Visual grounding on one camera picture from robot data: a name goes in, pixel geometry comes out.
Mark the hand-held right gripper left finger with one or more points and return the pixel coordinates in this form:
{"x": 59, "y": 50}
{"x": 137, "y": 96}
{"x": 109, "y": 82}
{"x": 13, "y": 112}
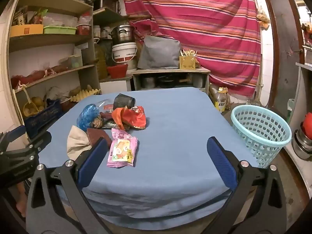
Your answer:
{"x": 93, "y": 162}

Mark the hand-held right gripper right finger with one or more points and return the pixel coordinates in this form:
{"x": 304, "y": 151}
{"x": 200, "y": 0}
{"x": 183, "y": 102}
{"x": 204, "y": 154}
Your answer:
{"x": 220, "y": 162}

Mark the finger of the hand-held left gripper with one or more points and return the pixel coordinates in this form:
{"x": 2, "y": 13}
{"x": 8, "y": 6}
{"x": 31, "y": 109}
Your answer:
{"x": 19, "y": 163}
{"x": 13, "y": 131}

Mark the beige paper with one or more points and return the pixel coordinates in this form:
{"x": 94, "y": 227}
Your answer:
{"x": 76, "y": 141}

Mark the brown cloth piece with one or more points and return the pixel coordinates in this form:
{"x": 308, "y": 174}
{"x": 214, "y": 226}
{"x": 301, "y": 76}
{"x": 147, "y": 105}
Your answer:
{"x": 97, "y": 135}

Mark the pink snack packet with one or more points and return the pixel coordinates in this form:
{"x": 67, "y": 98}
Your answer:
{"x": 121, "y": 151}

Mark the brown patterned wrapper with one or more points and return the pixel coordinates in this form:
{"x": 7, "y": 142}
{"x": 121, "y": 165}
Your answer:
{"x": 98, "y": 122}

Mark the foil wrapper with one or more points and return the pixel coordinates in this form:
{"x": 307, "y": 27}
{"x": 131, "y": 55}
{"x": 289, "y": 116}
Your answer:
{"x": 109, "y": 124}

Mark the blue plastic bag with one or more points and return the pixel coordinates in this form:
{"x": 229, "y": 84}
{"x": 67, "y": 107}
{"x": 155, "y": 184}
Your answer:
{"x": 85, "y": 117}

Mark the dark red packet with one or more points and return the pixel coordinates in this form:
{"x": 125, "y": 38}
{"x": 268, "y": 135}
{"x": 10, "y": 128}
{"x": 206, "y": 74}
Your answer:
{"x": 106, "y": 115}

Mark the orange cloth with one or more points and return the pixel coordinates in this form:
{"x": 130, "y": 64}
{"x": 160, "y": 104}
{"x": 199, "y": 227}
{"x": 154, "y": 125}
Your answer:
{"x": 117, "y": 118}

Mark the light blue plastic basket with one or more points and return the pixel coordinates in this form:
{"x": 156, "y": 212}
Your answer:
{"x": 260, "y": 126}

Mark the red snack wrapper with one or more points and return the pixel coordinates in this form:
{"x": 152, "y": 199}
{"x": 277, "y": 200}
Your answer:
{"x": 136, "y": 119}

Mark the clear plastic wrapper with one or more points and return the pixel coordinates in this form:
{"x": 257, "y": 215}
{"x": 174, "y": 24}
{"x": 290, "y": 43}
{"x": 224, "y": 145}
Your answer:
{"x": 102, "y": 102}

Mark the black cup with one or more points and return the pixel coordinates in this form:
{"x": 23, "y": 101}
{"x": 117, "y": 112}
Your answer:
{"x": 124, "y": 100}

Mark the person's left hand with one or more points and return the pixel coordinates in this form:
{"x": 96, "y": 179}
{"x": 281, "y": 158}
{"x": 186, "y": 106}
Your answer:
{"x": 21, "y": 199}

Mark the yellow basket with potatoes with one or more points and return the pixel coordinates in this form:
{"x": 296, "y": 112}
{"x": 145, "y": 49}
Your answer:
{"x": 31, "y": 107}

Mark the blue plastic crate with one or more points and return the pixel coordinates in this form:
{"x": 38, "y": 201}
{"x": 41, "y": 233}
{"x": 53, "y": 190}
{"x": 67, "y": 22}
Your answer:
{"x": 43, "y": 119}

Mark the blue tablecloth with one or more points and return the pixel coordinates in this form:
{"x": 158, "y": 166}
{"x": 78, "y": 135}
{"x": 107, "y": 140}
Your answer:
{"x": 170, "y": 139}

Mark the yellow oil bottle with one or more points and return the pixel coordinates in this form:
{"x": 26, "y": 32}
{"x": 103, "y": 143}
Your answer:
{"x": 221, "y": 102}

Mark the red mesh bags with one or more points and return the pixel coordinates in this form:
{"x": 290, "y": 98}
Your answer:
{"x": 36, "y": 74}

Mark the egg tray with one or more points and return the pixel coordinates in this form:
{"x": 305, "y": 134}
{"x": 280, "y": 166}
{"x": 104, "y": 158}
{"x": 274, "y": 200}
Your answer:
{"x": 85, "y": 95}

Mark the white cabinet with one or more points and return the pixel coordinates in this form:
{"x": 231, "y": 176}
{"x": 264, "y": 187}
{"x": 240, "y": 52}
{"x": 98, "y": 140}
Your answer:
{"x": 113, "y": 85}

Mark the stack of metal bowls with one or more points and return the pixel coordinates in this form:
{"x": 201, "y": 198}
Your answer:
{"x": 301, "y": 146}

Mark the small metal pot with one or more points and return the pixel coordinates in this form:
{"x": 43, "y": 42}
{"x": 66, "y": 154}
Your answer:
{"x": 149, "y": 82}
{"x": 198, "y": 81}

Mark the green bin with bag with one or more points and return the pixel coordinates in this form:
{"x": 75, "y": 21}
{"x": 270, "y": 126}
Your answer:
{"x": 291, "y": 109}

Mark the clear plastic container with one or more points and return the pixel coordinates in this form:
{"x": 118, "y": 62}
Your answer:
{"x": 73, "y": 61}

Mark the red lid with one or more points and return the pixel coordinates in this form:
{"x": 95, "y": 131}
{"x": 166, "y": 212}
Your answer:
{"x": 307, "y": 126}

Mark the red basin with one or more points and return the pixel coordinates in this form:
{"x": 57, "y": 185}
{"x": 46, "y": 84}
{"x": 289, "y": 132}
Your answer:
{"x": 117, "y": 70}

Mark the tall wooden shelf unit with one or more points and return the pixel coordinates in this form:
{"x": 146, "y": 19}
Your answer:
{"x": 48, "y": 41}

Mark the black pan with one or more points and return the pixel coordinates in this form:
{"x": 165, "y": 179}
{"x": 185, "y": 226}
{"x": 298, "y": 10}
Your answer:
{"x": 167, "y": 80}

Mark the large oil jug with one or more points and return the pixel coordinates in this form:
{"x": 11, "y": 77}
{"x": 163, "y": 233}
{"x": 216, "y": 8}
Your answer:
{"x": 100, "y": 61}

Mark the yellow box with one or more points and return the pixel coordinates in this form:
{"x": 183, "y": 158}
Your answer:
{"x": 25, "y": 30}

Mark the low wooden shelf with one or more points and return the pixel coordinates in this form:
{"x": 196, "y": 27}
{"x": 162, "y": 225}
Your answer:
{"x": 170, "y": 72}

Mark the yellow utensil holder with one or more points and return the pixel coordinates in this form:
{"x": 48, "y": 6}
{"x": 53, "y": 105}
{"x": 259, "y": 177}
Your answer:
{"x": 187, "y": 62}

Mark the grey counter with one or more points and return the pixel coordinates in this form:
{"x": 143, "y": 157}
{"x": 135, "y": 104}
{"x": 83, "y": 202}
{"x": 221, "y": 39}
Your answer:
{"x": 302, "y": 90}

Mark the green tray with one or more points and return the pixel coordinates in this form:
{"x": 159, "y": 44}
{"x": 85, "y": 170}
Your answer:
{"x": 59, "y": 30}

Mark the white plastic bucket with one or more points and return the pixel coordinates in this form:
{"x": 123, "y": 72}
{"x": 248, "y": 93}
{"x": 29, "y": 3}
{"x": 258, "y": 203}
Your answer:
{"x": 124, "y": 52}

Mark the small red basket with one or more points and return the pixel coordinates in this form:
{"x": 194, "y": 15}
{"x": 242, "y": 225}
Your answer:
{"x": 84, "y": 29}

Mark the grey bag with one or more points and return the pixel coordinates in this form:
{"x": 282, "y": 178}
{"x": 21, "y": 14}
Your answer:
{"x": 158, "y": 52}

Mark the brown framed door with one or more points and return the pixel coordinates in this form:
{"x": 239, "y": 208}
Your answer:
{"x": 285, "y": 53}

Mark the large metal pot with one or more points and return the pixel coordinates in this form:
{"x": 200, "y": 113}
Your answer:
{"x": 123, "y": 34}

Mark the red striped cloth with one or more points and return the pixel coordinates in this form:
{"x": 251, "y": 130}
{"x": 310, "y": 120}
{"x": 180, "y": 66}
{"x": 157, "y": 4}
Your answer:
{"x": 195, "y": 29}

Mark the hanging ginger bunch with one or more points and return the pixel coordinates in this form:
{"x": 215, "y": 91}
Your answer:
{"x": 263, "y": 20}

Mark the toaster oven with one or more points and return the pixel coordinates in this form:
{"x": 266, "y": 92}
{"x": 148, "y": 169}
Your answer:
{"x": 107, "y": 2}

